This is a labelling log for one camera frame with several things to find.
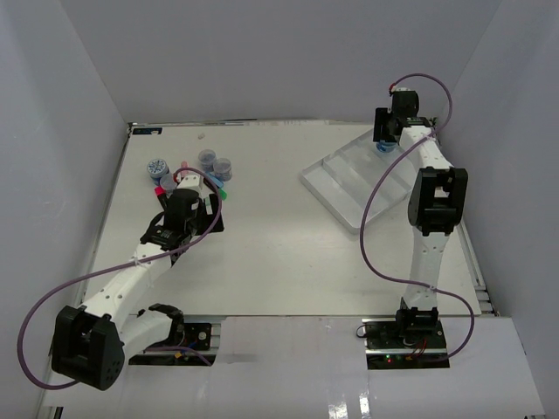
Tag clear jar of clips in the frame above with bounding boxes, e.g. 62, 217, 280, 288
159, 173, 177, 193

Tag clear jar blue clips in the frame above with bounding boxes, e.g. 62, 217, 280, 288
213, 158, 232, 182

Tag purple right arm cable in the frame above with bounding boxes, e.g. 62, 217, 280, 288
358, 72, 476, 363

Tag blue label sticker left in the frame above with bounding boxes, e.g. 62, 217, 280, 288
132, 127, 162, 135

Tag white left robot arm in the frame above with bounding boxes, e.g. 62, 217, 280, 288
52, 189, 224, 390

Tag blue-white labelled slime jar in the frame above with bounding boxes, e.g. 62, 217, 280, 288
376, 141, 398, 154

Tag green cap black highlighter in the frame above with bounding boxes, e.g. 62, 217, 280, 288
217, 189, 228, 200

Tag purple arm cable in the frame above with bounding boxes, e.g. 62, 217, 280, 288
17, 172, 226, 390
358, 72, 476, 363

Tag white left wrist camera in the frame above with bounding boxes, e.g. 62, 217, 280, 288
174, 171, 204, 194

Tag white compartment tray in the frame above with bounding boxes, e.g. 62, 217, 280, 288
300, 130, 417, 234

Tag clear jar dark clips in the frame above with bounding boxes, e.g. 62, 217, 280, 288
197, 149, 217, 172

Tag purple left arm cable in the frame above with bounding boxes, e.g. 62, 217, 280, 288
17, 172, 226, 390

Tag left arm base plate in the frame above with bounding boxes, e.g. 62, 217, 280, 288
120, 321, 211, 356

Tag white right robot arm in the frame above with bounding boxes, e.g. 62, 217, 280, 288
373, 88, 468, 351

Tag pink cap black highlighter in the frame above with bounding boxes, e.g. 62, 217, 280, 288
154, 186, 168, 210

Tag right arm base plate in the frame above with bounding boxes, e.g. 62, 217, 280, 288
355, 319, 447, 354

